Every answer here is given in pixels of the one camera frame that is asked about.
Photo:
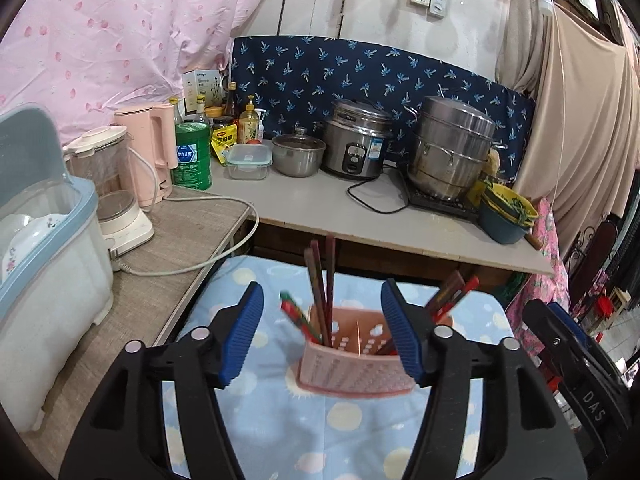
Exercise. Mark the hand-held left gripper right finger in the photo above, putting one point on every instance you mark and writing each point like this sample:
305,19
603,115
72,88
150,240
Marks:
400,330

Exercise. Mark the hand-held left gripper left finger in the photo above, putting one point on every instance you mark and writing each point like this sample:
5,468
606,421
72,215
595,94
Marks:
245,335

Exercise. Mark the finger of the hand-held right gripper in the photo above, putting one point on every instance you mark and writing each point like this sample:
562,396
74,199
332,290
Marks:
550,330

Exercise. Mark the green chopstick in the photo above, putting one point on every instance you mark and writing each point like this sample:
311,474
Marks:
302,316

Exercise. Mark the pink perforated utensil holder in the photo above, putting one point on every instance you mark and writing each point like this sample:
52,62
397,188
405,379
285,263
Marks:
350,370

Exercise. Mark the bright red chopstick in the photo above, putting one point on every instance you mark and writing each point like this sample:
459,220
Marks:
462,292

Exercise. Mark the pink floral cloth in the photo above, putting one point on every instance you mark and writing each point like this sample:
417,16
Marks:
545,260

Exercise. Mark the black metal chair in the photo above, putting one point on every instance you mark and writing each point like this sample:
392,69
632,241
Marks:
595,260

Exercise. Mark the blue planet print tablecloth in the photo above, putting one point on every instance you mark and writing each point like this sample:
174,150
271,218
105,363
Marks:
280,425

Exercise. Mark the stacked blue and yellow bowls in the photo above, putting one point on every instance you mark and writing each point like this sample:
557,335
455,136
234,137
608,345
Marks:
500,227

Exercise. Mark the black induction cooker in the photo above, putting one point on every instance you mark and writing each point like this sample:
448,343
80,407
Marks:
440,205

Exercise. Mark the grey wood-grain counter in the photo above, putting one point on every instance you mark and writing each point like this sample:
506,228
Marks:
165,230

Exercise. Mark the white blender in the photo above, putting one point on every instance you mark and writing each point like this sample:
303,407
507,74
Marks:
120,220

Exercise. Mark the glass food container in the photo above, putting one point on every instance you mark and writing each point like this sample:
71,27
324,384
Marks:
247,160

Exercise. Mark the small steel pot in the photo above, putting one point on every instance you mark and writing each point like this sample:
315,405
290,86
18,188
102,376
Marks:
297,160

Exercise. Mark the steel steamer pot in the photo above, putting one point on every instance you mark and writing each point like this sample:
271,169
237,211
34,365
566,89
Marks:
450,150

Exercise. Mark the green plastic bottle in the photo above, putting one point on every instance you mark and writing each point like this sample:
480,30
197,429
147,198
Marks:
192,155

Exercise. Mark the yellow snack packet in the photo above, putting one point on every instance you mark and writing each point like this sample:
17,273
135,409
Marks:
222,142

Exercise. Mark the steel rice cooker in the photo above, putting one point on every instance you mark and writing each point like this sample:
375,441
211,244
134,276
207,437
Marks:
355,140

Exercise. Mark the beige curtain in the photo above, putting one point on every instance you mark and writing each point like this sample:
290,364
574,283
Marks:
575,135

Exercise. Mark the white dish box blue lid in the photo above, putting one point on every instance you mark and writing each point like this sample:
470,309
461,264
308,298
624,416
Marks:
50,300

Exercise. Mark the pink electric kettle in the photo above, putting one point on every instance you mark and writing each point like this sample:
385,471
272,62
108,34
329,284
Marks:
145,160

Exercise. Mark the soap pump bottle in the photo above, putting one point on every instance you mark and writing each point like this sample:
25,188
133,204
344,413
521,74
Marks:
248,127

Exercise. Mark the dark glass jar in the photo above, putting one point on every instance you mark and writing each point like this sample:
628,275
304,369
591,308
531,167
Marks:
223,123

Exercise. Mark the dark sauce bottle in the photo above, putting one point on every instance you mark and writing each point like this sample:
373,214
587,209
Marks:
231,105

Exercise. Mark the clear bottle yellow cap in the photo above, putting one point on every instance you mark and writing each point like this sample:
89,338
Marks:
176,112

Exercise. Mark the white floral plate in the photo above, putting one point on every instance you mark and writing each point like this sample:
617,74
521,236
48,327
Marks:
30,245

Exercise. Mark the white carton box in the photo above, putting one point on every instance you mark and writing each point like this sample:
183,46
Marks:
200,85

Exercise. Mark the navy printed cloth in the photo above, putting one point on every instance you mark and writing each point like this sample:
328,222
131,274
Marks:
325,70

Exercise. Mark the pink dotted sheet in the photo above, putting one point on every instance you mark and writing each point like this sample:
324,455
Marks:
100,35

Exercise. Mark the white wall switch box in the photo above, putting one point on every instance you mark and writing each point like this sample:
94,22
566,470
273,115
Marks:
438,5

